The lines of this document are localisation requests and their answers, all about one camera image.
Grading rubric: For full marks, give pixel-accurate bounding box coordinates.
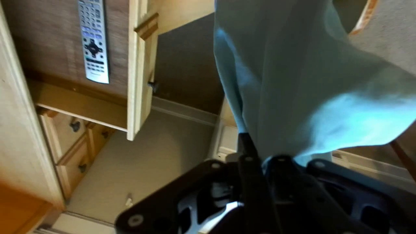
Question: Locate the blue cloth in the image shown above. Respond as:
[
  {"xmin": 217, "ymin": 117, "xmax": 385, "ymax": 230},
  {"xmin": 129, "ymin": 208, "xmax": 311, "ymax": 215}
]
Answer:
[{"xmin": 212, "ymin": 0, "xmax": 416, "ymax": 168}]

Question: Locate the silver remote control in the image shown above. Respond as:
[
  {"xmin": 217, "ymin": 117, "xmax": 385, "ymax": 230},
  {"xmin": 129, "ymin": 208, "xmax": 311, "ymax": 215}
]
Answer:
[{"xmin": 77, "ymin": 0, "xmax": 112, "ymax": 85}]

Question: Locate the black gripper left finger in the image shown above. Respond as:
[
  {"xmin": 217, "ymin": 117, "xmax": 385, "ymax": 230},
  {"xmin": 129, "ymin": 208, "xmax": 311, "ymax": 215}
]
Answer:
[{"xmin": 115, "ymin": 131, "xmax": 272, "ymax": 234}]

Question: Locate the wide open desk drawer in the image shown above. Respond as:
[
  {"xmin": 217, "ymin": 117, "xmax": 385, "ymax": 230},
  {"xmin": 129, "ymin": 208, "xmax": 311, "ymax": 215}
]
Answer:
[{"xmin": 0, "ymin": 0, "xmax": 162, "ymax": 142}]

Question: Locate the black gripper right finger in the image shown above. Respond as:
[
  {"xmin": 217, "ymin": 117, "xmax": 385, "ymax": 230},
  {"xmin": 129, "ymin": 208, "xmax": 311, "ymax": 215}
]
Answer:
[{"xmin": 264, "ymin": 153, "xmax": 416, "ymax": 234}]

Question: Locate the wooden roll-top desk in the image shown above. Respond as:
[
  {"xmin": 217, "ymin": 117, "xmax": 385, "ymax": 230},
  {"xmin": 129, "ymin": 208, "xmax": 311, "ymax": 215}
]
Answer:
[{"xmin": 0, "ymin": 0, "xmax": 162, "ymax": 234}]

